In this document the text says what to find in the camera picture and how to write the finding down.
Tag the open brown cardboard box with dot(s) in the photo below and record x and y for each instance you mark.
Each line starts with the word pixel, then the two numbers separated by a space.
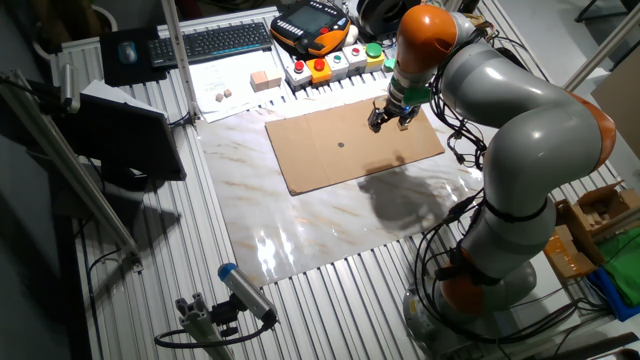
pixel 600 205

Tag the large wooden cube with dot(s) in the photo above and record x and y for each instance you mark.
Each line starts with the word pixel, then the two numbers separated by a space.
pixel 275 77
pixel 259 81

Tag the black orange teach pendant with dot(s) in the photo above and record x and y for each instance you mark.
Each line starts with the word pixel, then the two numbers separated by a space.
pixel 310 22

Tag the black camera clamp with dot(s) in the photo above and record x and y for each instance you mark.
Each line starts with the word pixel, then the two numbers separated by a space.
pixel 225 315

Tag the brown cardboard panel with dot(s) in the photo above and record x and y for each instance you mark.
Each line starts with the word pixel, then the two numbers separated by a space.
pixel 620 105

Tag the white box small red button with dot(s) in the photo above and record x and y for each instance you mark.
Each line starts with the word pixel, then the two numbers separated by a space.
pixel 355 59

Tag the yellow box green button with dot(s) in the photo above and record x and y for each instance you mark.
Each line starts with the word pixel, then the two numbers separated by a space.
pixel 374 59

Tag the silver bar camera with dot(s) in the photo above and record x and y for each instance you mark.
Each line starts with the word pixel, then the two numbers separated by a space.
pixel 68 87

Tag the white box red mushroom button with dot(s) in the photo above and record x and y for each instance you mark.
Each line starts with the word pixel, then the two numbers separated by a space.
pixel 299 76

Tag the white box green button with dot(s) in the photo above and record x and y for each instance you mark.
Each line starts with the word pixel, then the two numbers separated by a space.
pixel 337 66

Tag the slanted aluminium profile beam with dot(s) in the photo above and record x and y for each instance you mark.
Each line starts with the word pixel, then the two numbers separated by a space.
pixel 75 180

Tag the white round knob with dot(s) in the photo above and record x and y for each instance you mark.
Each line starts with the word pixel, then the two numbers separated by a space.
pixel 352 35

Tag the black monitor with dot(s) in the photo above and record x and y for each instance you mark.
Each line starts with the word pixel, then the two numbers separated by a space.
pixel 125 140

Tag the green cloth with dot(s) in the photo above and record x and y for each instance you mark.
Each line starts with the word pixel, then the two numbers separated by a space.
pixel 625 265

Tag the silver camera with blue end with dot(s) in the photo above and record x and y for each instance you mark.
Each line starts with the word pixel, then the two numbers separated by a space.
pixel 245 292

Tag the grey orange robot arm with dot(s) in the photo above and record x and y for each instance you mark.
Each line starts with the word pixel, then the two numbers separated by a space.
pixel 530 125

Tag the short aluminium profile stub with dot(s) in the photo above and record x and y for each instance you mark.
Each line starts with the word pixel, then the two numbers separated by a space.
pixel 202 330

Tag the black mouse pad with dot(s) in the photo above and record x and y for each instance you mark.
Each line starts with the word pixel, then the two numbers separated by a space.
pixel 112 74

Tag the green printed wrist mount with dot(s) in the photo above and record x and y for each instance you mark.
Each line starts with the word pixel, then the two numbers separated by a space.
pixel 417 95

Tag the brown cardboard sheet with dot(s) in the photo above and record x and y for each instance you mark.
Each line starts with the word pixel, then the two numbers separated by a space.
pixel 325 155

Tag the black filament spool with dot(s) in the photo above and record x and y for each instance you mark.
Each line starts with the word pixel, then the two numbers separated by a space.
pixel 380 17

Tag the yellowish cardboard box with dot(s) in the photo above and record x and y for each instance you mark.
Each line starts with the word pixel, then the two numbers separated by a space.
pixel 567 255

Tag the grey computer mouse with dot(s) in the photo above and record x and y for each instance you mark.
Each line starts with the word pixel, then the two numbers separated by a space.
pixel 127 52

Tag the printed paper sheets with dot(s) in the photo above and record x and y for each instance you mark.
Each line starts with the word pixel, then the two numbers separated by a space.
pixel 225 75

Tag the orange box red button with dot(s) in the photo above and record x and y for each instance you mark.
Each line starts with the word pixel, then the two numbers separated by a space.
pixel 319 72

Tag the aluminium profile post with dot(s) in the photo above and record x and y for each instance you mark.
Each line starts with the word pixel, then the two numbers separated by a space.
pixel 178 50
pixel 600 50

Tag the blue bag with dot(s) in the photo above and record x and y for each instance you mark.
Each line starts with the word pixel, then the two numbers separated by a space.
pixel 615 302

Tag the black keyboard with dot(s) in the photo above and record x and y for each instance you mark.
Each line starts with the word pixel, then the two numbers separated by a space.
pixel 210 42

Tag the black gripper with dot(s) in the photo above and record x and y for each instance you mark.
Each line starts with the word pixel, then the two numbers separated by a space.
pixel 397 111

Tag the white marble pattern mat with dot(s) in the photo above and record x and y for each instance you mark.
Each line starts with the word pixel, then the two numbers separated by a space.
pixel 310 225

